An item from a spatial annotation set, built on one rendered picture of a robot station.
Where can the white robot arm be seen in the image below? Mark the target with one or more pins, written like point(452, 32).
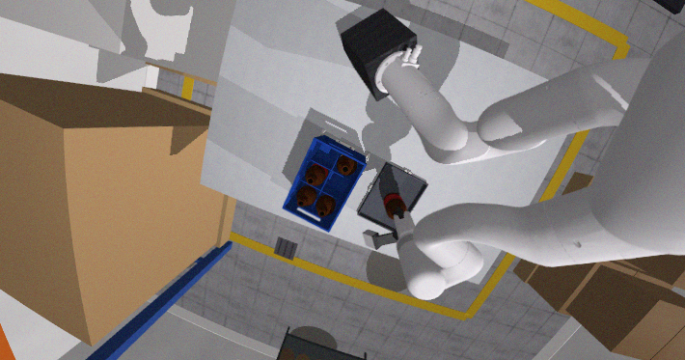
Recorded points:
point(637, 194)

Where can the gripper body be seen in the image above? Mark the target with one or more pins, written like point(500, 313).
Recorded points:
point(404, 226)

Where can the dark blue crate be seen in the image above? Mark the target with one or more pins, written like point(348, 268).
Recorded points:
point(326, 152)

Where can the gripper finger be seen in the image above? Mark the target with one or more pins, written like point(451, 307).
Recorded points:
point(399, 212)

